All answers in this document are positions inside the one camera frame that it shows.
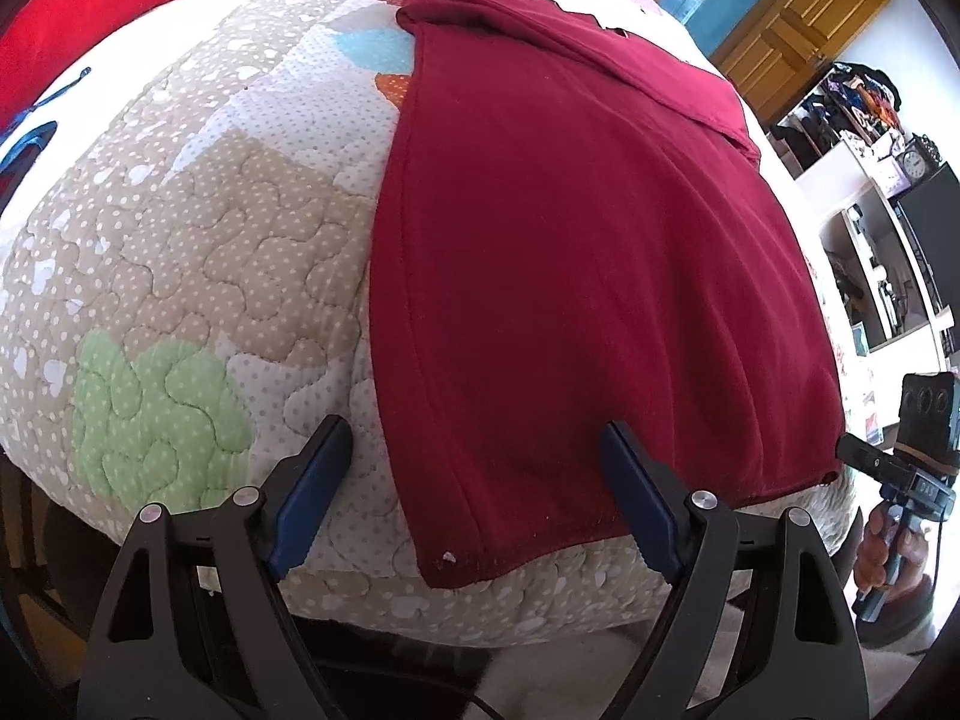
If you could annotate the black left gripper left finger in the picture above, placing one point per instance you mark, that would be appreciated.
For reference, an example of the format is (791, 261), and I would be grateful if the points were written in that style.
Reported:
(192, 623)

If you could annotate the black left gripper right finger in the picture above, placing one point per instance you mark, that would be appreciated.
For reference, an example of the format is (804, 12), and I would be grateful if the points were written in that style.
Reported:
(796, 655)

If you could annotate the dark red garment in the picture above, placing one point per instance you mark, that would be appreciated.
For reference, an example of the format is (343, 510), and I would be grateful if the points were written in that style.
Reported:
(572, 229)

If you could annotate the cluttered clothes rack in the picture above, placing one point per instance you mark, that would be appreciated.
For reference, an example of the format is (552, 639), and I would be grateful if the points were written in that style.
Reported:
(850, 100)

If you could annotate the person's right hand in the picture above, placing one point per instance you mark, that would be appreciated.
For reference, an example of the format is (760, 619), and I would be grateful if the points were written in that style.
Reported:
(897, 566)

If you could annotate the white shelf unit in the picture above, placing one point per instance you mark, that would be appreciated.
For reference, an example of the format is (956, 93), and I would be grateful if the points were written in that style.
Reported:
(896, 326)

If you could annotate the small black clock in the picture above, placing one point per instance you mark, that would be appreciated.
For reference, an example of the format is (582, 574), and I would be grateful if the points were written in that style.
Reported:
(918, 159)

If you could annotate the patchwork quilted bedspread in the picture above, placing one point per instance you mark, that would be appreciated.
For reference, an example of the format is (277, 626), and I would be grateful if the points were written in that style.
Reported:
(192, 299)

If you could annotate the wooden door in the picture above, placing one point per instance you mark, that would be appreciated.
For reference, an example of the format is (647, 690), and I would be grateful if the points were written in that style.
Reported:
(781, 47)

